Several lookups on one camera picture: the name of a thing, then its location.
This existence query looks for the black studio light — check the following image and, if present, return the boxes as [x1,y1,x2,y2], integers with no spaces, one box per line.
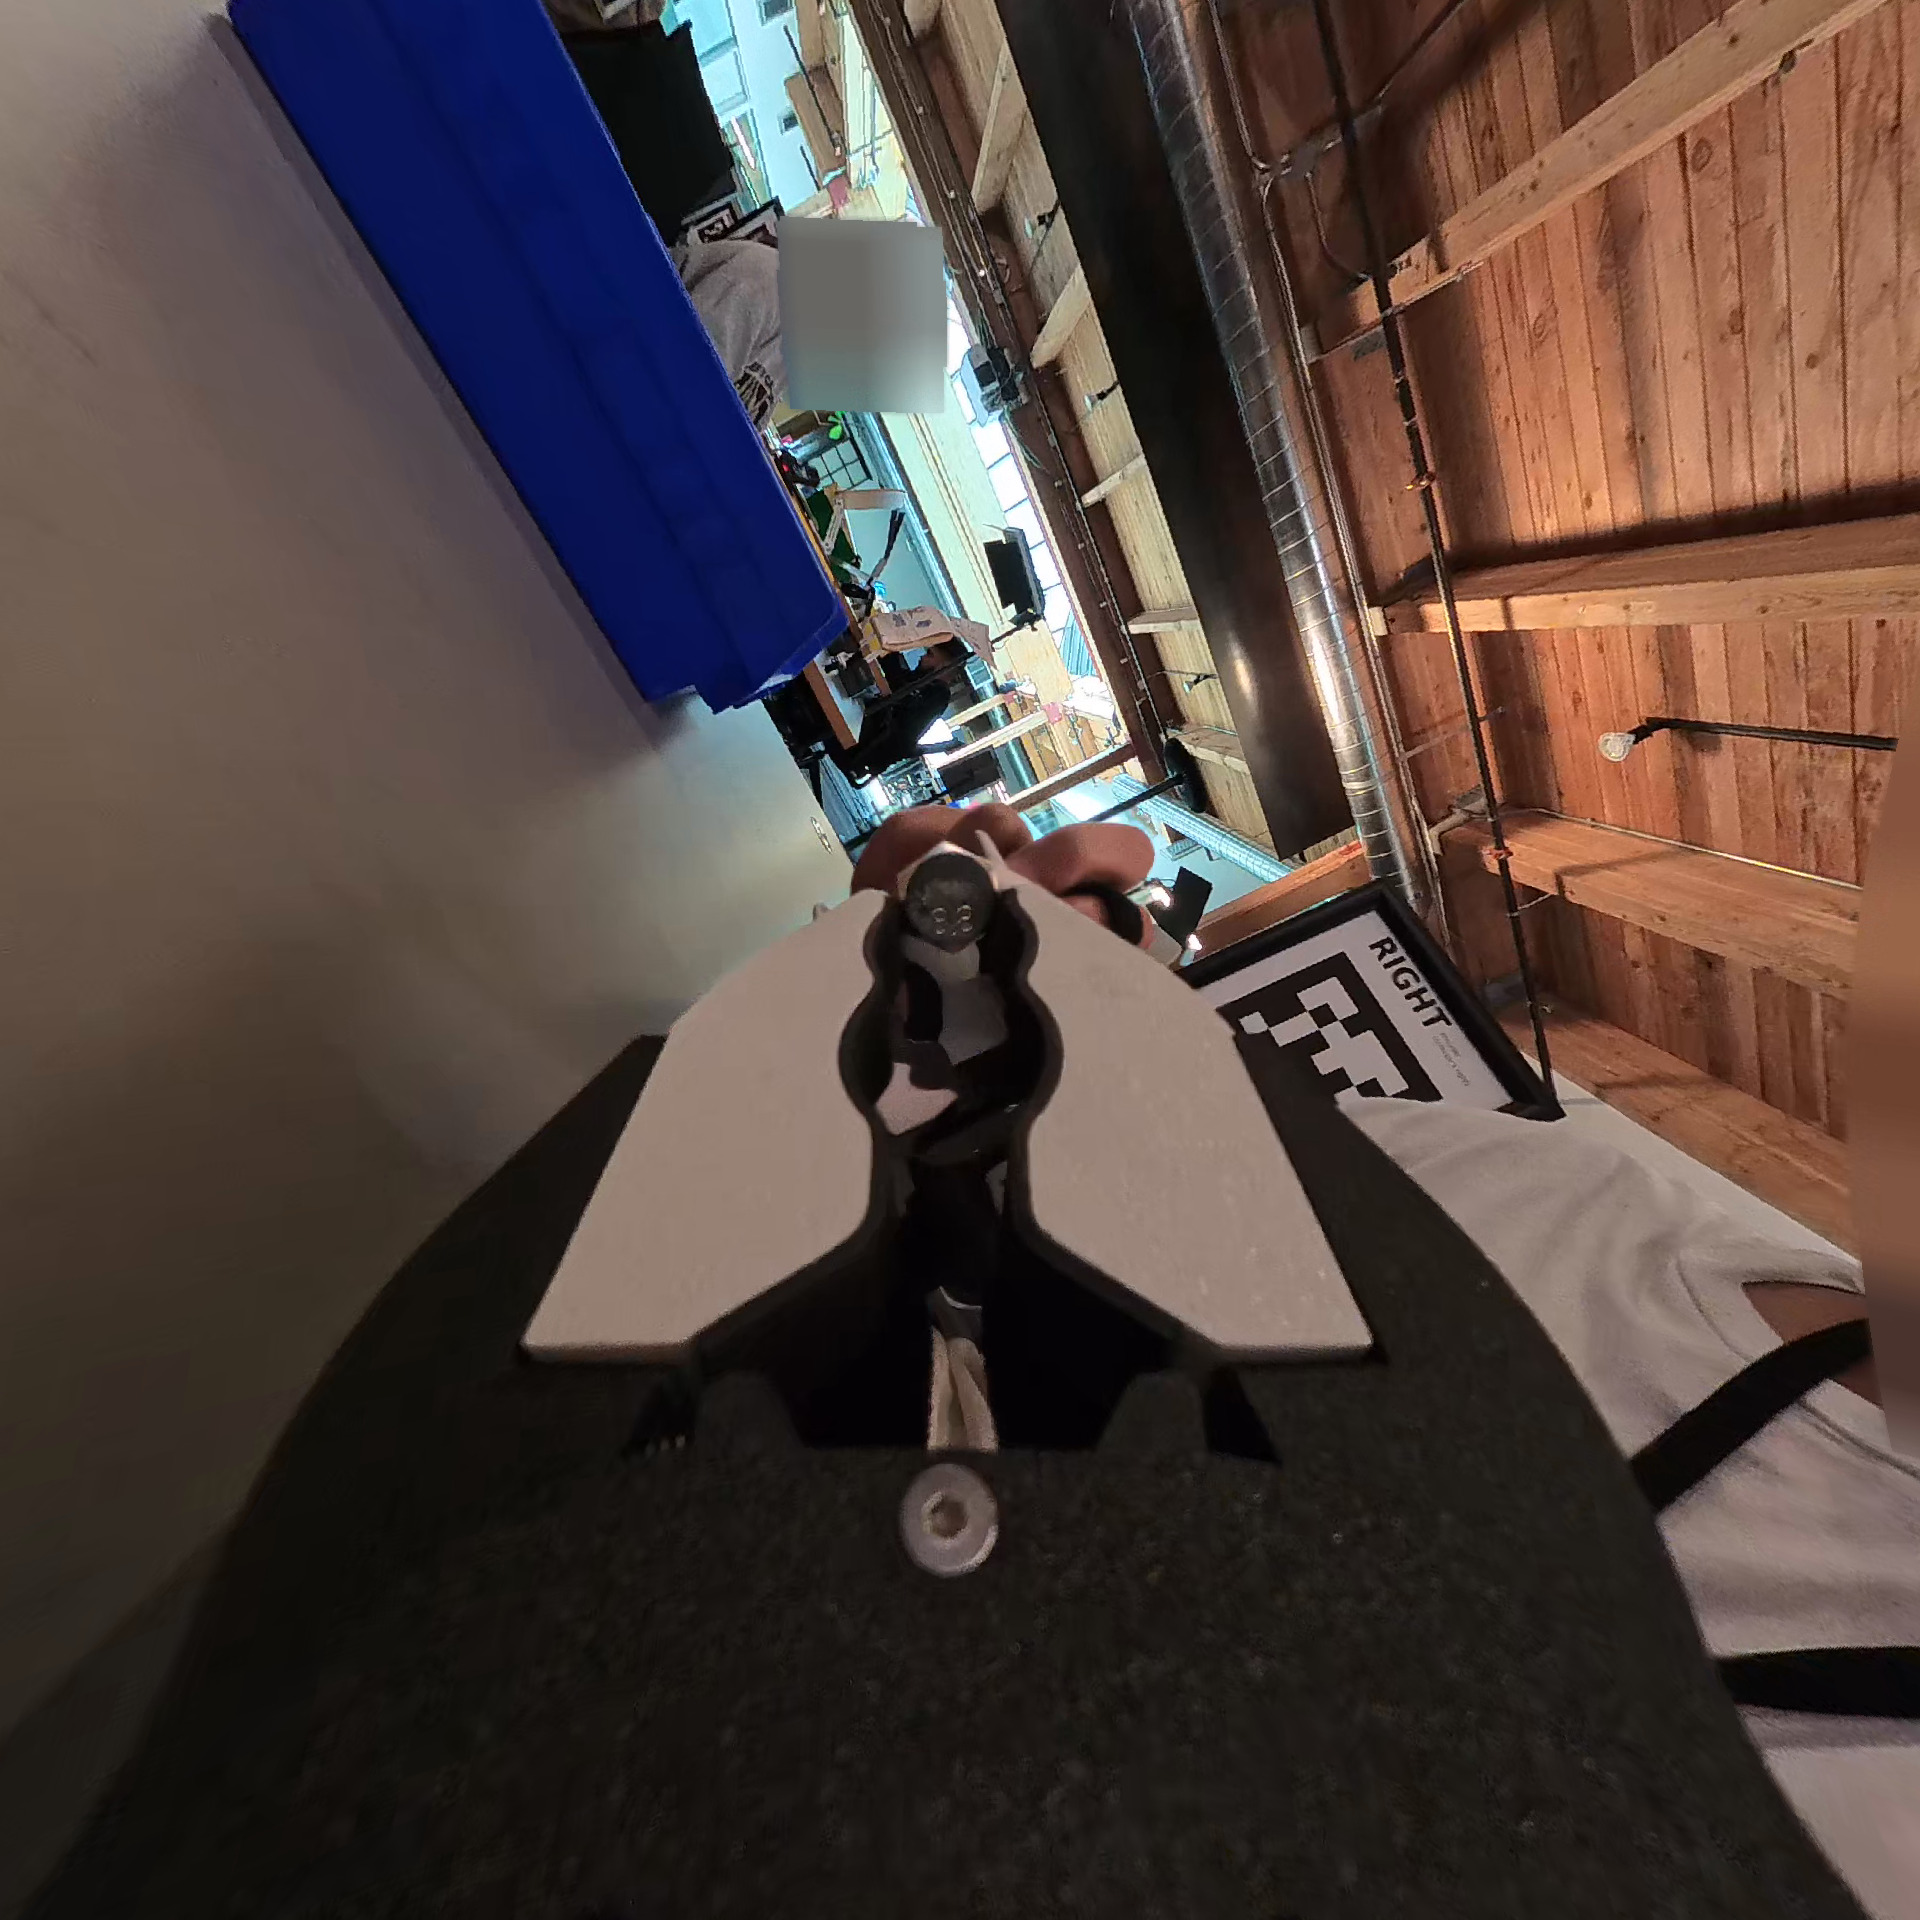
[977,524,1049,629]

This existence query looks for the black-framed marker sign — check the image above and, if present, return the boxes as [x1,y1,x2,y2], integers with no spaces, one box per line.
[1176,881,1565,1124]

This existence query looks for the silver spiral duct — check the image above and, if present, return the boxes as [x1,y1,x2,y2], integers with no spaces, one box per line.
[1116,0,1434,910]

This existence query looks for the grey desk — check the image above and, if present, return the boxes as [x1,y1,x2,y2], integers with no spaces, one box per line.
[0,0,902,1847]

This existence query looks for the blue plastic bin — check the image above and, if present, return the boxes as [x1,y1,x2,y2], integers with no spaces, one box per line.
[228,0,849,713]

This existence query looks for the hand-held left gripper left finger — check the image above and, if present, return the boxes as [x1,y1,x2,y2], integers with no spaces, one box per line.
[521,884,917,1367]

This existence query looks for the black ceiling beam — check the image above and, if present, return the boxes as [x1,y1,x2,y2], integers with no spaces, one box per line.
[991,0,1359,857]

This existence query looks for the person's right hand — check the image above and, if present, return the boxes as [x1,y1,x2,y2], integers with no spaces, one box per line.
[851,802,1160,947]

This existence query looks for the black lanyard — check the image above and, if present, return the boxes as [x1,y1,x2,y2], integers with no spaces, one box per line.
[1632,1319,1920,1719]

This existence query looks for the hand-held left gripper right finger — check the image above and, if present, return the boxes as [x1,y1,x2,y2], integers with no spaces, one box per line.
[995,884,1380,1370]

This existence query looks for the steel hex bolt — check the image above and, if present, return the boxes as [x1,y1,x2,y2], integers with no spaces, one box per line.
[899,841,1004,954]

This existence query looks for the person's white shirt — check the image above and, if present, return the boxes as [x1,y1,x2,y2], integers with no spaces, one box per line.
[1355,1093,1920,1920]

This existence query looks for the black pipe wall lamp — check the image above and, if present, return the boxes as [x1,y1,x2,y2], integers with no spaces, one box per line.
[1595,715,1900,767]

